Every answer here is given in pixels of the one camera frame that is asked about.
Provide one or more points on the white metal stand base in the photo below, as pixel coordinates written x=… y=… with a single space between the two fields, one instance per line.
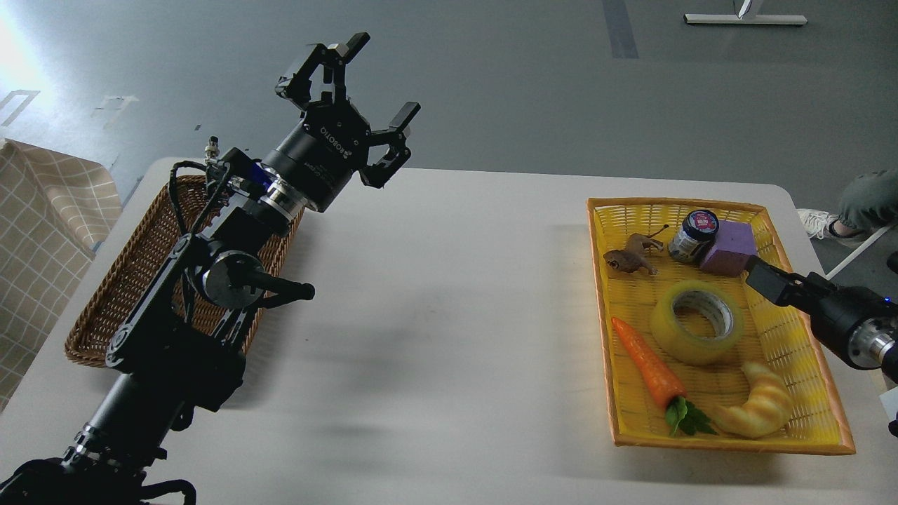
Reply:
x=746 y=13

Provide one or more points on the purple foam block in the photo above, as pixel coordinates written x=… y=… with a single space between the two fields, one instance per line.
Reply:
x=733 y=246

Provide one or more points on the toy croissant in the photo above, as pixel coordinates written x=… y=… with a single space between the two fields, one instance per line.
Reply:
x=767 y=409

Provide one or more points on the small dark glass jar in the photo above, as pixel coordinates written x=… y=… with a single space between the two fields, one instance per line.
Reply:
x=694 y=236

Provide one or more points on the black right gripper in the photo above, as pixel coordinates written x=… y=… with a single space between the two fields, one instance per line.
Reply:
x=853 y=321

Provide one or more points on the brown toy animal figure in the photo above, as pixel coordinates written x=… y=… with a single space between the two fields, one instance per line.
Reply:
x=633 y=256

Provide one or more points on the brown wicker basket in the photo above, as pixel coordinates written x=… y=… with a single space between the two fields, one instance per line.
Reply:
x=135 y=267

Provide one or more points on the yellow tape roll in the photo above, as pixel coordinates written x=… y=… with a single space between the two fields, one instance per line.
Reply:
x=696 y=323

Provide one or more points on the yellow woven tray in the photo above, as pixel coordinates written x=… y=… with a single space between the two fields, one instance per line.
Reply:
x=777 y=336

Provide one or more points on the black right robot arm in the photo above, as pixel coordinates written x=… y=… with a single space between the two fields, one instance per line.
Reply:
x=892 y=372

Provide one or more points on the orange toy carrot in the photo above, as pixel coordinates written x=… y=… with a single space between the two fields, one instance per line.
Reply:
x=665 y=388

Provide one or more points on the beige checkered cloth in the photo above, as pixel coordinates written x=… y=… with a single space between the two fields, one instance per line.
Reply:
x=56 y=210

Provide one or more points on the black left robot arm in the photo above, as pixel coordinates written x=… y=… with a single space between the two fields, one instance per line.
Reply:
x=181 y=346

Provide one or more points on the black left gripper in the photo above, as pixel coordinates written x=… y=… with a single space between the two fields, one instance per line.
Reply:
x=319 y=158

